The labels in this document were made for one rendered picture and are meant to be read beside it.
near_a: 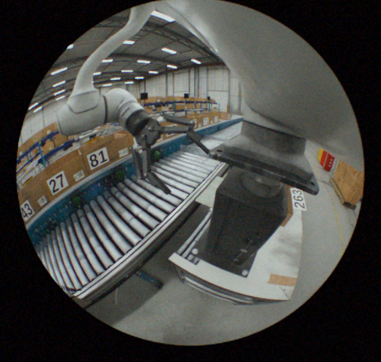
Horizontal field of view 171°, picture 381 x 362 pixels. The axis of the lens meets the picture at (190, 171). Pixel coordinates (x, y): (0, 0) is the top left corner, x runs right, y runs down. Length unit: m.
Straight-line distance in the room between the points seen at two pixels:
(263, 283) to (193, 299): 0.79
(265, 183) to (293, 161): 0.09
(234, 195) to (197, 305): 1.12
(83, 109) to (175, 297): 1.32
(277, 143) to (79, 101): 0.44
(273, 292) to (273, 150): 0.53
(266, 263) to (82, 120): 0.80
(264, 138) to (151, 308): 1.33
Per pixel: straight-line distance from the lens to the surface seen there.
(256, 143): 0.23
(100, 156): 0.94
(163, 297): 1.27
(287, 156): 0.23
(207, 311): 1.27
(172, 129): 0.32
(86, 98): 0.38
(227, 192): 0.28
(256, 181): 0.28
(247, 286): 0.54
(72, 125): 0.38
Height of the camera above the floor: 1.25
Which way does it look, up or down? 31 degrees down
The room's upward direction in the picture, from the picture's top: straight up
